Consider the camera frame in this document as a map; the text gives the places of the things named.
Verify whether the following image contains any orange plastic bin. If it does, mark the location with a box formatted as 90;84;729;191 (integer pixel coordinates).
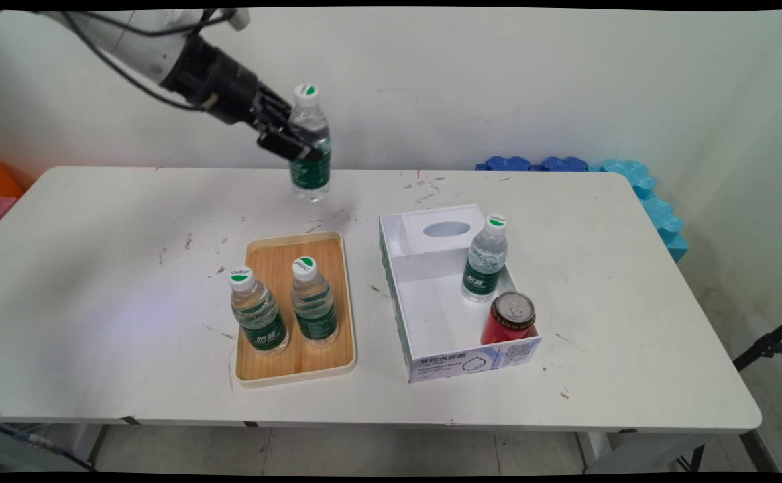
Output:
0;161;34;200

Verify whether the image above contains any wooden tray with cream rim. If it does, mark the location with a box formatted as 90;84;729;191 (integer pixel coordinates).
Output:
235;231;357;388

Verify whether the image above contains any light blue foam mat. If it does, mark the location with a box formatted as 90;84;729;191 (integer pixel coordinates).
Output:
589;159;690;262

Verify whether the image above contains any black floor cable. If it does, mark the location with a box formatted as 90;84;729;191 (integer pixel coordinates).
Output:
0;417;100;472

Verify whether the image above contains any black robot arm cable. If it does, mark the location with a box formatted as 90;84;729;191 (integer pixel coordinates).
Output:
0;8;237;113

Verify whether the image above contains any blue plastic object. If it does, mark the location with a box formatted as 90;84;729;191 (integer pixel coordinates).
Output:
475;156;534;172

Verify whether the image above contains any red soda can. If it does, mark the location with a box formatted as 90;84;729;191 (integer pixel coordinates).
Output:
480;291;537;346

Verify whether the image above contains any white cardboard organizer box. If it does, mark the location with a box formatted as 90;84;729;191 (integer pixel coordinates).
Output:
378;204;543;384

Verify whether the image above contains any green label water bottle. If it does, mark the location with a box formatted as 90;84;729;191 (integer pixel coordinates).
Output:
229;267;290;356
461;214;508;303
288;83;332;202
290;256;340;347

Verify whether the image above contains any black tripod leg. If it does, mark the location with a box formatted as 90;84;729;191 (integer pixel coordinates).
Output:
733;312;782;372

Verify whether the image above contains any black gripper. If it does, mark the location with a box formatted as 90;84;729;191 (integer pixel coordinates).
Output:
161;34;325;162

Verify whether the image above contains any dark blue foam mat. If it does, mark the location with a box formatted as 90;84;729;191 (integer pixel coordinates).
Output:
540;156;590;172

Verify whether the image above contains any grey table leg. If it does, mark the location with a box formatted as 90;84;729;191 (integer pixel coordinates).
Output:
85;424;112;465

